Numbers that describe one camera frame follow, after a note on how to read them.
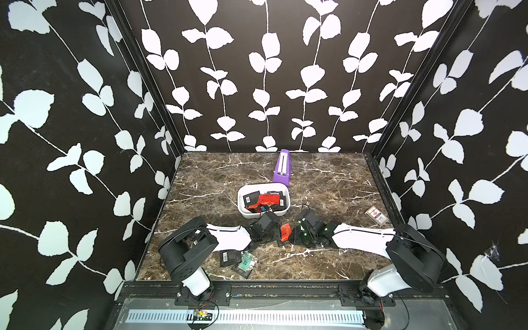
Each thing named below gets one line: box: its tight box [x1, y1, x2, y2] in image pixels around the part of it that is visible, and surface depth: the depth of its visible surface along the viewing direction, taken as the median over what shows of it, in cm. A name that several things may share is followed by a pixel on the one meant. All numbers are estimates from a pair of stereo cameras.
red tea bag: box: [280, 222, 293, 242], surface depth 91 cm
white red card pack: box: [364, 205, 390, 228], surface depth 96 cm
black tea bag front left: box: [219, 249, 242, 268], surface depth 84 cm
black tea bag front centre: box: [242, 190, 261, 214], surface depth 100 cm
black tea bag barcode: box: [270, 191, 287, 212], surface depth 97 cm
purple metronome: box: [272, 149, 291, 187], surface depth 103 cm
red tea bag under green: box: [257, 193, 281, 206], surface depth 97 cm
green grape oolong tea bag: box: [237, 250, 259, 272], surface depth 83 cm
